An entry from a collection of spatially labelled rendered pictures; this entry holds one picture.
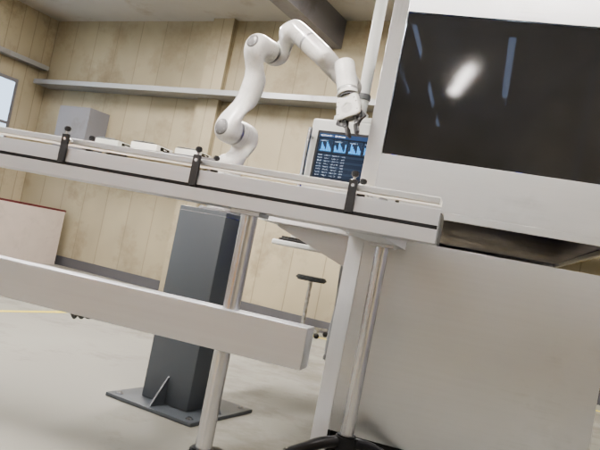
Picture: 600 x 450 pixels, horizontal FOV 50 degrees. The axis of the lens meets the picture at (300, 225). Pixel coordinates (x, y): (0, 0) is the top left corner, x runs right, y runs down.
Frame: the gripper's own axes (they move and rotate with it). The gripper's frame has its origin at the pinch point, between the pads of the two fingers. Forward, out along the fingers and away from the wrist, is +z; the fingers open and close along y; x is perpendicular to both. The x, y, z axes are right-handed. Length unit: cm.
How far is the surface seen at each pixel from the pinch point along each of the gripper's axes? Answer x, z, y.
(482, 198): 27, 31, 39
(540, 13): 21, -35, 75
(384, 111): 10.7, -10.1, 10.5
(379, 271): 1, 58, 4
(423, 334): 29, 78, 7
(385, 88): 9.3, -18.9, 12.6
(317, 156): 94, -44, -63
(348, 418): 7, 107, -17
